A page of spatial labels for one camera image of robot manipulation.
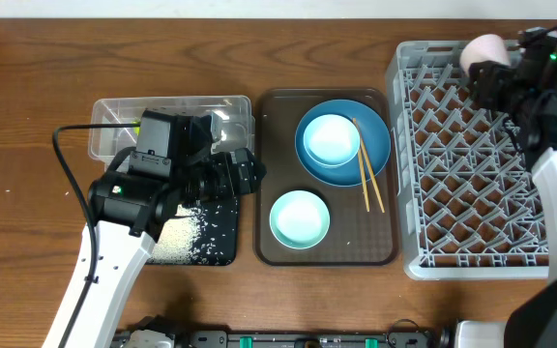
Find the mint green small bowl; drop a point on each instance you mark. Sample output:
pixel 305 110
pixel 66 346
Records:
pixel 299 219

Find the wooden chopstick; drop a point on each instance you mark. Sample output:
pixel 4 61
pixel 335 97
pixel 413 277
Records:
pixel 363 177
pixel 368 168

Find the dark blue plate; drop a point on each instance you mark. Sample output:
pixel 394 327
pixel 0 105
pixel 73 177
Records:
pixel 374 131

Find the green yellow snack wrapper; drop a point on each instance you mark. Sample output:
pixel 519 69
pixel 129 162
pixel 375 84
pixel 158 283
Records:
pixel 136 128

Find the grey dishwasher rack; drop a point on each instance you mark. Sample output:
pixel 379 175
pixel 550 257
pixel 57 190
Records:
pixel 467 205

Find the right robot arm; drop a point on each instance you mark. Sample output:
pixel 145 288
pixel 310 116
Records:
pixel 534 324

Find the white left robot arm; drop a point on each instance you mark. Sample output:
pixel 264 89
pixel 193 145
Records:
pixel 171 165

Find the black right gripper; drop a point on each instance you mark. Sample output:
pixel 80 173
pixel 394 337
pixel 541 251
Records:
pixel 491 82

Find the light blue bowl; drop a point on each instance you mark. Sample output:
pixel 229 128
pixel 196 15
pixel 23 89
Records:
pixel 331 140

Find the brown serving tray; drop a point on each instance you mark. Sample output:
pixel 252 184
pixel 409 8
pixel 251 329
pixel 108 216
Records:
pixel 360 195

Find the black food waste tray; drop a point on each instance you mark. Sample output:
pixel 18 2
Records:
pixel 220 232

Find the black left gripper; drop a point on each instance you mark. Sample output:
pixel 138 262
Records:
pixel 217 168

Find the pink plastic cup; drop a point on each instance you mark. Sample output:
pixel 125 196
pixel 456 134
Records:
pixel 484 48

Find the white rice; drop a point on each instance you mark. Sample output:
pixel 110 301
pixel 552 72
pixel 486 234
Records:
pixel 177 239

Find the clear plastic waste bin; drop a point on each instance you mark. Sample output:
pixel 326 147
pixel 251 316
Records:
pixel 104 144

